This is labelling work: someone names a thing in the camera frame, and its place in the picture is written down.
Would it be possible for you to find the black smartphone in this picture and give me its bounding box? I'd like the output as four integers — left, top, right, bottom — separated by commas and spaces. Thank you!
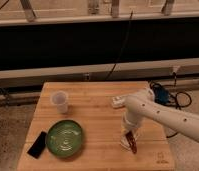
27, 132, 47, 159

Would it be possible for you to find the green ribbed plate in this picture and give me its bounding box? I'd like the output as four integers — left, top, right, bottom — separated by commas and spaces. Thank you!
45, 120, 84, 158

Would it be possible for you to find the clear plastic cup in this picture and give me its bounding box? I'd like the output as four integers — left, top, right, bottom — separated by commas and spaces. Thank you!
50, 91, 68, 114

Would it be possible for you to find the wooden table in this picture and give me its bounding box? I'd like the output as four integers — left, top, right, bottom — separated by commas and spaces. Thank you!
17, 82, 175, 171

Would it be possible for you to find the white power strip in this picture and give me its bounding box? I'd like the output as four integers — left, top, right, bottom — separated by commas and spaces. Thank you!
111, 95, 126, 109

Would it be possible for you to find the blue device with cables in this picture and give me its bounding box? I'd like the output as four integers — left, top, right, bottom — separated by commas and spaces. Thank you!
150, 82, 192, 110

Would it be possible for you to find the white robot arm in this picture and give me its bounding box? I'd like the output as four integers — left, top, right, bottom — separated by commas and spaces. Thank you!
123, 88, 199, 143

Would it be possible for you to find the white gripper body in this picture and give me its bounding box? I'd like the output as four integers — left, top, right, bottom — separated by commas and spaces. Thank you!
122, 117, 141, 133

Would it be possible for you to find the black hanging cable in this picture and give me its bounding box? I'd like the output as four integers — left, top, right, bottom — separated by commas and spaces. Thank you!
104, 9, 134, 82

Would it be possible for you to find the white sponge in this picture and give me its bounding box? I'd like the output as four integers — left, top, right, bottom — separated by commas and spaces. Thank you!
120, 132, 139, 150

